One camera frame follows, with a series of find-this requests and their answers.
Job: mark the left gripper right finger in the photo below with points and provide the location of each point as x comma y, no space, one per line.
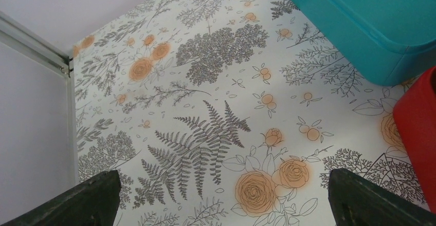
357,201

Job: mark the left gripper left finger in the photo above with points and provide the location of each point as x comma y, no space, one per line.
92,202

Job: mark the teal plastic box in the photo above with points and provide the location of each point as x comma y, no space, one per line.
387,41

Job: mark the aluminium corner post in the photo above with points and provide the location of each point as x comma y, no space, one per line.
29,44

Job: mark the red plastic tray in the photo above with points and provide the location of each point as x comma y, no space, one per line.
414,116

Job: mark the floral patterned table mat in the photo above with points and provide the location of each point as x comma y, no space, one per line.
230,112

